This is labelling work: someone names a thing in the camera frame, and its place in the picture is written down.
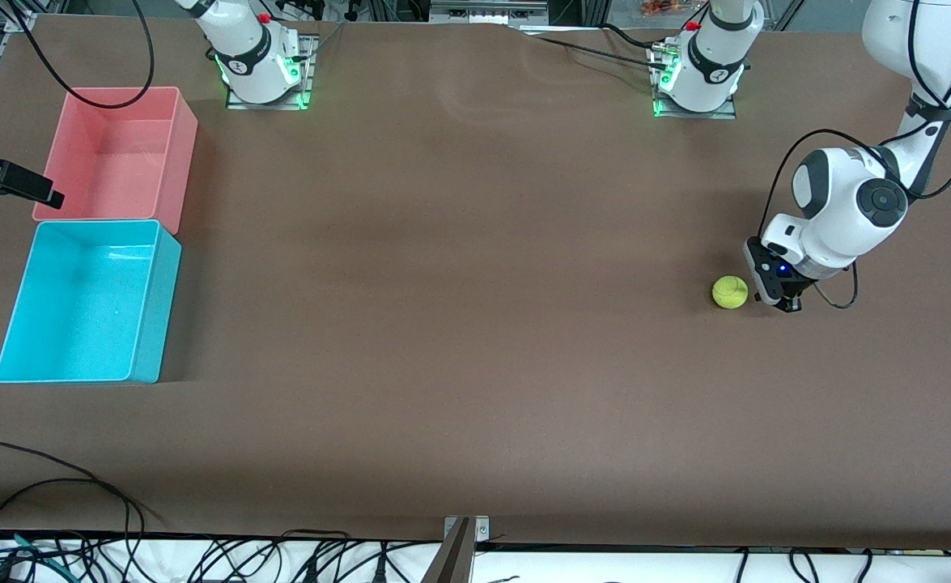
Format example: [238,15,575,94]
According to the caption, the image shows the yellow-green tennis ball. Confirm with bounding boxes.
[712,275,749,310]

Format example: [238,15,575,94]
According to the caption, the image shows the pink plastic bin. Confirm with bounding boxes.
[32,86,199,236]

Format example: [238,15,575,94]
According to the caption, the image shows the blue plastic bin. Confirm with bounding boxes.
[0,219,183,385]

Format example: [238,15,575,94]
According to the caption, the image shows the grey metal box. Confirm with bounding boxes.
[429,0,550,27]

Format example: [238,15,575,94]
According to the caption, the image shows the aluminium corner bracket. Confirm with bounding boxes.
[2,0,39,33]

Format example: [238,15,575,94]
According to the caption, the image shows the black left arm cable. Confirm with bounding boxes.
[762,0,951,310]

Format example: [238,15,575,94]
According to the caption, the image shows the black base power cable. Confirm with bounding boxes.
[516,28,672,70]

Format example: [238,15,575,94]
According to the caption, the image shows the small metal bracket plate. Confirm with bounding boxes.
[444,516,490,542]

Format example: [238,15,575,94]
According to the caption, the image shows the aluminium profile post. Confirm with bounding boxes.
[420,517,476,583]

